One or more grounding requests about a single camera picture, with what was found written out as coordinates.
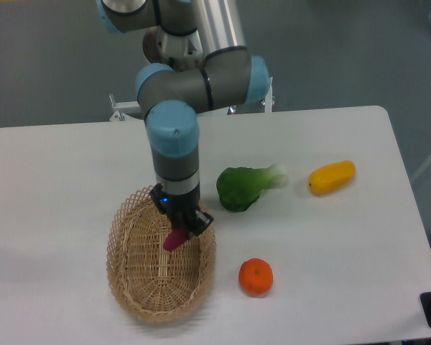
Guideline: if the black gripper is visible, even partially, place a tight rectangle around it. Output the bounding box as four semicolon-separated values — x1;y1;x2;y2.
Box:
149;183;214;239

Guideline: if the yellow mango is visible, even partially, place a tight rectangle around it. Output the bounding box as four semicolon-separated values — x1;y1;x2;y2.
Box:
308;160;356;195

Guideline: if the purple sweet potato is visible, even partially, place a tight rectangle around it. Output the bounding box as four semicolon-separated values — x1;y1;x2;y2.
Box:
163;226;187;252

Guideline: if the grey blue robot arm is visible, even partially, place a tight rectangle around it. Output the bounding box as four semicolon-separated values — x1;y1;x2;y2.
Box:
97;1;270;243

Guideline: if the orange tangerine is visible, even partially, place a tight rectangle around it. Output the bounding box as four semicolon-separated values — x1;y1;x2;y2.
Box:
238;258;274;297

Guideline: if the green bok choy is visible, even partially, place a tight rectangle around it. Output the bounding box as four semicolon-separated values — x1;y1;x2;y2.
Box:
216;163;288;212

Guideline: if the woven wicker basket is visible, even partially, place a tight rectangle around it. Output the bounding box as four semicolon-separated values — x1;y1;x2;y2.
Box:
106;187;216;323

